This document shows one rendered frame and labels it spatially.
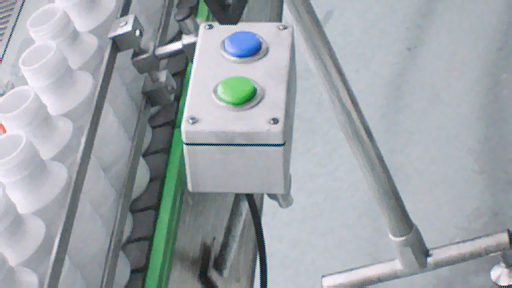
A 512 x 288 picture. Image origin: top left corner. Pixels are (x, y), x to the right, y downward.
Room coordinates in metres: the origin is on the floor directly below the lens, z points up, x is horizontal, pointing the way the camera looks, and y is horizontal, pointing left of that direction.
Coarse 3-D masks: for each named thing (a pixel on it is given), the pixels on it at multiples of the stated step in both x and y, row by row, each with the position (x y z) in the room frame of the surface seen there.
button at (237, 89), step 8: (224, 80) 0.84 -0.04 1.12; (232, 80) 0.84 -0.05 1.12; (240, 80) 0.84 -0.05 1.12; (248, 80) 0.84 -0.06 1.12; (224, 88) 0.83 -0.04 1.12; (232, 88) 0.83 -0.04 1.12; (240, 88) 0.83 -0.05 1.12; (248, 88) 0.83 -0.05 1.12; (224, 96) 0.83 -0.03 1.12; (232, 96) 0.82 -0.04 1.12; (240, 96) 0.82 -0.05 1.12; (248, 96) 0.82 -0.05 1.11
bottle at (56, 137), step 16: (16, 96) 0.93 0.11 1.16; (32, 96) 0.90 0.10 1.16; (0, 112) 0.91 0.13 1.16; (16, 112) 0.89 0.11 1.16; (32, 112) 0.89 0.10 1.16; (48, 112) 0.91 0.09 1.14; (16, 128) 0.90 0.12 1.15; (32, 128) 0.89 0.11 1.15; (48, 128) 0.90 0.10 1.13; (64, 128) 0.90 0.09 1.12; (48, 144) 0.89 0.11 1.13; (64, 144) 0.89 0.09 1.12; (80, 144) 0.90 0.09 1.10; (64, 160) 0.88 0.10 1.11; (96, 160) 0.91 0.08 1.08; (96, 176) 0.89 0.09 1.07; (96, 192) 0.89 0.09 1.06; (112, 192) 0.90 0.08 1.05; (96, 208) 0.88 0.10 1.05; (112, 208) 0.89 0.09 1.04; (112, 224) 0.88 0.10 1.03; (128, 224) 0.89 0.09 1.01
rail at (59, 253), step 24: (168, 0) 1.15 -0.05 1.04; (168, 24) 1.12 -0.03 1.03; (96, 96) 0.94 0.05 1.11; (144, 96) 1.01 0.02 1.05; (96, 120) 0.92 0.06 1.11; (144, 120) 0.98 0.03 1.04; (72, 192) 0.83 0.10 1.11; (72, 216) 0.81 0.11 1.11; (120, 216) 0.87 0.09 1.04; (120, 240) 0.85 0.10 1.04
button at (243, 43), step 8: (240, 32) 0.90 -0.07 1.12; (248, 32) 0.90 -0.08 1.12; (232, 40) 0.89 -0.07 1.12; (240, 40) 0.89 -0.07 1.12; (248, 40) 0.89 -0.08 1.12; (256, 40) 0.88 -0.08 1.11; (232, 48) 0.88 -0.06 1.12; (240, 48) 0.88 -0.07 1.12; (248, 48) 0.88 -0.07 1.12; (256, 48) 0.88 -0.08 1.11; (240, 56) 0.88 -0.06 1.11
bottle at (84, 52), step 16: (32, 16) 1.03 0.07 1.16; (48, 16) 1.03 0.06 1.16; (64, 16) 1.01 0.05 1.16; (32, 32) 1.01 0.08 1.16; (48, 32) 1.00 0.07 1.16; (64, 32) 1.00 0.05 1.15; (80, 32) 1.02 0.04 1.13; (64, 48) 1.00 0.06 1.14; (80, 48) 1.00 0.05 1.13; (96, 48) 1.00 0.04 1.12; (80, 64) 0.99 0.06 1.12; (96, 64) 0.99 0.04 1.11; (96, 80) 0.99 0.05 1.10; (112, 80) 1.00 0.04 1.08; (112, 96) 0.99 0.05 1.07; (128, 96) 1.01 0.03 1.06; (128, 112) 1.00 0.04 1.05; (128, 128) 0.99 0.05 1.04; (144, 144) 0.99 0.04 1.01
